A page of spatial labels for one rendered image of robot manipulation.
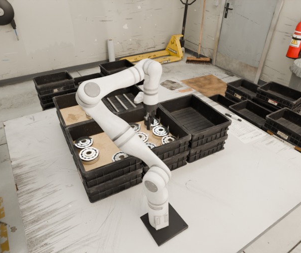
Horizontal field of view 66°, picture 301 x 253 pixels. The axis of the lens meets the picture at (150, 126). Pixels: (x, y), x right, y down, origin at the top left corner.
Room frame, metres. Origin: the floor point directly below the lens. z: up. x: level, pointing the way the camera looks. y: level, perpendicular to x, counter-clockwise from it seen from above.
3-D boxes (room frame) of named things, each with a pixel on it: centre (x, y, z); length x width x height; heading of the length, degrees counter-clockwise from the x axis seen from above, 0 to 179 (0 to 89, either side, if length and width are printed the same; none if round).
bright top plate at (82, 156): (0.92, 0.33, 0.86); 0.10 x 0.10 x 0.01
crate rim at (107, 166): (0.95, 0.26, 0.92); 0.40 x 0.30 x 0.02; 29
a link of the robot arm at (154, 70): (0.99, 0.00, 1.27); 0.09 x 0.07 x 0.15; 42
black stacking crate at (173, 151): (1.10, 0.00, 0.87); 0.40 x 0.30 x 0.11; 29
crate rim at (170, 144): (1.10, 0.00, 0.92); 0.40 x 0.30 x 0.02; 29
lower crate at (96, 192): (0.95, 0.26, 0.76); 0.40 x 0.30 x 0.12; 29
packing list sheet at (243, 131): (1.39, -0.66, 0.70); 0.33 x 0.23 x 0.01; 33
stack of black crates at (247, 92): (2.52, -1.15, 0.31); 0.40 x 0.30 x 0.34; 33
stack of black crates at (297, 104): (2.19, -1.37, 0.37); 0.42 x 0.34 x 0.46; 32
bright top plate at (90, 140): (1.01, 0.38, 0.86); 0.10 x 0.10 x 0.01
